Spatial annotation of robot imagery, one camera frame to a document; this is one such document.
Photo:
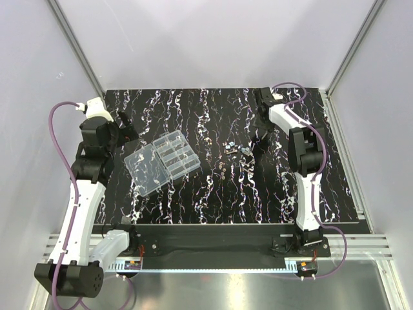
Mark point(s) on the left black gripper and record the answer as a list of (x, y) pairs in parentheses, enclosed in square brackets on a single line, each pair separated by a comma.
[(119, 130)]

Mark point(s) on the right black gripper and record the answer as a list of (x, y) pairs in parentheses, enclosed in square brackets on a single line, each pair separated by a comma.
[(262, 121)]

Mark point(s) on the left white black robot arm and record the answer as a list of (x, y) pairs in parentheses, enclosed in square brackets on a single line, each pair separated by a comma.
[(73, 268)]

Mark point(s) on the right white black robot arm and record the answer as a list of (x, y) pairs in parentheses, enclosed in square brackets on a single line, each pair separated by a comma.
[(306, 157)]

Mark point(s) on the pile of screws and nuts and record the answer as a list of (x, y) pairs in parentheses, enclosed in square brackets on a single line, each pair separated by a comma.
[(241, 154)]

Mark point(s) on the clear plastic compartment box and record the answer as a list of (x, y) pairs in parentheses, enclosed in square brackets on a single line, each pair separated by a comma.
[(163, 161)]

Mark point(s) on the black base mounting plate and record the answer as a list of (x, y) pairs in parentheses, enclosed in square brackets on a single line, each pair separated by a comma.
[(157, 240)]

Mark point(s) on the left aluminium frame post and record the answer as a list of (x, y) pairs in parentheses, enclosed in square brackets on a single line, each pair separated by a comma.
[(70, 36)]

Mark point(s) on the aluminium frame post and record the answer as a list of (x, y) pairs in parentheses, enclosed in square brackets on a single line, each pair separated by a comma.
[(356, 43), (70, 36)]

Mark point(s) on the right aluminium frame post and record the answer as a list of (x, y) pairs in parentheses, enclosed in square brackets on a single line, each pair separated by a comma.
[(356, 43)]

